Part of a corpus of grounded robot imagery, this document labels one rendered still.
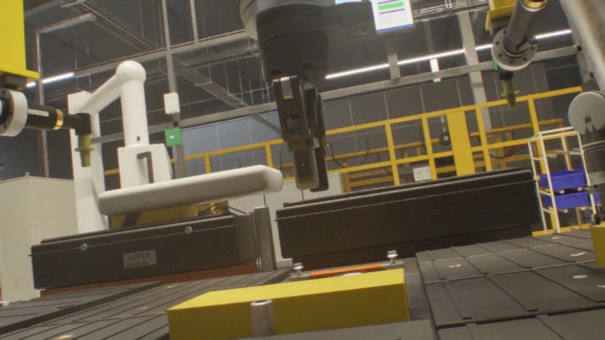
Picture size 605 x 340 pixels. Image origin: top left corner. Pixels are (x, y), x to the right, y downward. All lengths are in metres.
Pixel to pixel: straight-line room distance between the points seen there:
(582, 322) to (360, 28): 0.36
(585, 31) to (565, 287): 1.23
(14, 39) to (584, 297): 0.95
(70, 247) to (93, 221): 3.41
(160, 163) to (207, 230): 2.44
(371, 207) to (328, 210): 0.07
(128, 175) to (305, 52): 2.86
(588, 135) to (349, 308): 1.02
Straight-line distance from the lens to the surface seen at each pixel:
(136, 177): 3.27
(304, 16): 0.49
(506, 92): 1.13
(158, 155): 3.28
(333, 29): 0.49
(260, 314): 0.27
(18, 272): 6.59
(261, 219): 0.81
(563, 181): 6.37
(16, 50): 1.01
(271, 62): 0.48
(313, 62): 0.47
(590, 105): 1.25
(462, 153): 10.19
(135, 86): 3.65
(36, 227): 6.49
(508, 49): 0.96
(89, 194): 4.43
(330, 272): 0.61
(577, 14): 1.51
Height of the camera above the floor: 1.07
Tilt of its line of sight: 6 degrees up
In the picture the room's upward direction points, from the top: 8 degrees counter-clockwise
